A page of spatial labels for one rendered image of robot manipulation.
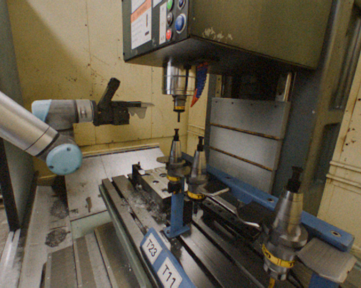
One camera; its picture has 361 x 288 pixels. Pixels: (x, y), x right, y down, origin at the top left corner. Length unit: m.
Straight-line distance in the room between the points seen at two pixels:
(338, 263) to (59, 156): 0.53
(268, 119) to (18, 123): 0.94
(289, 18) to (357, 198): 1.00
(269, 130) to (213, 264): 0.65
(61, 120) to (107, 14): 1.31
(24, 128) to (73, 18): 1.33
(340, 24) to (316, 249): 0.85
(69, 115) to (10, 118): 0.17
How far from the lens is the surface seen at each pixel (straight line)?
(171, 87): 0.72
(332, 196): 1.41
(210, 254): 0.74
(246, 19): 0.56
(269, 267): 0.41
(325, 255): 0.37
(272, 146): 1.01
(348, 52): 1.31
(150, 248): 0.69
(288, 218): 0.34
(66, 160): 0.50
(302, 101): 0.99
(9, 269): 0.99
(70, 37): 1.71
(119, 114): 0.66
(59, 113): 0.62
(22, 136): 0.51
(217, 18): 0.49
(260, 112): 1.03
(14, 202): 1.10
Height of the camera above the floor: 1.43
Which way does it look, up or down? 14 degrees down
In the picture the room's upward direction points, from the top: 2 degrees clockwise
